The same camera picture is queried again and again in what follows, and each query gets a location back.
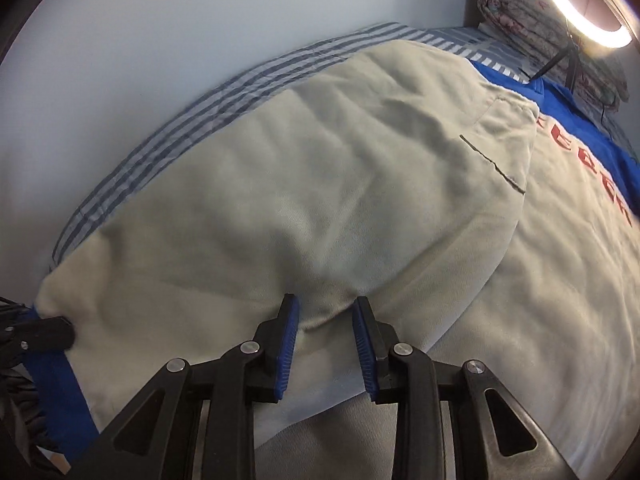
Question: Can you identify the black tripod stand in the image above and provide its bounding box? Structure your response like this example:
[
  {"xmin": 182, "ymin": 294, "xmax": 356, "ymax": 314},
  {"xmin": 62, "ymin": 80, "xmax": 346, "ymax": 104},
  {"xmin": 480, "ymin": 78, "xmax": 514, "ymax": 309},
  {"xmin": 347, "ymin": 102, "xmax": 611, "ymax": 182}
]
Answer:
[{"xmin": 530, "ymin": 25, "xmax": 621, "ymax": 111}]

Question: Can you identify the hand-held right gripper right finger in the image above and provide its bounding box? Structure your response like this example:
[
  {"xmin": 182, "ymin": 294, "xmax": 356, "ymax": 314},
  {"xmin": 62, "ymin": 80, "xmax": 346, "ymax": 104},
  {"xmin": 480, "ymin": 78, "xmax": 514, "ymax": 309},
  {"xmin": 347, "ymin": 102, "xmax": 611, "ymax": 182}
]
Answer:
[{"xmin": 351, "ymin": 296, "xmax": 581, "ymax": 480}]

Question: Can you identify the person's striped clothing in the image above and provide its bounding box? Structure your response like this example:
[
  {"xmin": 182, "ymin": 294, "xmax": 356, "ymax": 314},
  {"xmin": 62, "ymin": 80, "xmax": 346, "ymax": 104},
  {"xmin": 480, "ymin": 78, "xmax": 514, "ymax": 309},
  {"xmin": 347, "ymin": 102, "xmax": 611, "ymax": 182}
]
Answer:
[{"xmin": 0, "ymin": 362, "xmax": 48, "ymax": 461}]

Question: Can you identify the ring light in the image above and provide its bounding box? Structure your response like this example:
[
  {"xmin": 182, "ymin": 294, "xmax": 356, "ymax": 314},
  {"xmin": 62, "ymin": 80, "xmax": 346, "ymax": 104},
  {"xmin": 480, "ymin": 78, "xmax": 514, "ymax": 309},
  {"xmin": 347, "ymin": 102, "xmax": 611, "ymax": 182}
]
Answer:
[{"xmin": 535, "ymin": 0, "xmax": 636, "ymax": 50}]

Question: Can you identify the folded floral quilt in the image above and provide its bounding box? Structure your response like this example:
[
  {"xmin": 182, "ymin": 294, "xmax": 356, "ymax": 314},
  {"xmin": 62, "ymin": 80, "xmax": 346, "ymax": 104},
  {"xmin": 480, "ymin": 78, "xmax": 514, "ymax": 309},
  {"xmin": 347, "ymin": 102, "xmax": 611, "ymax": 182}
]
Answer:
[{"xmin": 475, "ymin": 0, "xmax": 633, "ymax": 126}]

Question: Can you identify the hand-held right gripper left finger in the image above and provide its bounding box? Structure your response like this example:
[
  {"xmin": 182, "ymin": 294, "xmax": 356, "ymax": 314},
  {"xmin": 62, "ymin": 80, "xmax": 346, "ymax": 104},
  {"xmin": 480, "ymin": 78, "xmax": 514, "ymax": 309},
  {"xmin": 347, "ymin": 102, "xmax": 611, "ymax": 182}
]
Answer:
[{"xmin": 75, "ymin": 294, "xmax": 301, "ymax": 480}]

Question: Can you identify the blue patterned bed sheet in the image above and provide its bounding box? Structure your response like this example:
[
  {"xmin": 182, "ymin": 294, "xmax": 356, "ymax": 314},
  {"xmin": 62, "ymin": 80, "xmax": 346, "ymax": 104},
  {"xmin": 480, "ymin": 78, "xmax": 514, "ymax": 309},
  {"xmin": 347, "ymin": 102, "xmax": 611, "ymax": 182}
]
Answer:
[{"xmin": 430, "ymin": 25, "xmax": 533, "ymax": 83}]

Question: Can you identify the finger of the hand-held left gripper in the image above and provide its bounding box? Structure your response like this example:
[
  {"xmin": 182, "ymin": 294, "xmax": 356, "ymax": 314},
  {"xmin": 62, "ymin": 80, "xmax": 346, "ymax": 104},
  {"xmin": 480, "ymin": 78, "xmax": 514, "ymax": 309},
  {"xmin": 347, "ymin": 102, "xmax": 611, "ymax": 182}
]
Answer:
[{"xmin": 10, "ymin": 316, "xmax": 76, "ymax": 353}]

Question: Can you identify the beige and blue jacket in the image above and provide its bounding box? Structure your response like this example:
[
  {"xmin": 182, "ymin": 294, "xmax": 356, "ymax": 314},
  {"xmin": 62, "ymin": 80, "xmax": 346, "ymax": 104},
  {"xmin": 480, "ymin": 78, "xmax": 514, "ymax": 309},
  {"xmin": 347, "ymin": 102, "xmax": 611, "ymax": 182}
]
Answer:
[{"xmin": 25, "ymin": 39, "xmax": 640, "ymax": 480}]

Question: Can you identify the blue striped blanket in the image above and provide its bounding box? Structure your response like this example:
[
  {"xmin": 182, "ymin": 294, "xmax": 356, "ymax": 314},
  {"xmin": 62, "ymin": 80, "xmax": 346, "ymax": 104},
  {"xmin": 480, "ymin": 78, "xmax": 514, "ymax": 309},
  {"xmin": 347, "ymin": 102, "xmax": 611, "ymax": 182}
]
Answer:
[{"xmin": 52, "ymin": 21, "xmax": 471, "ymax": 266}]

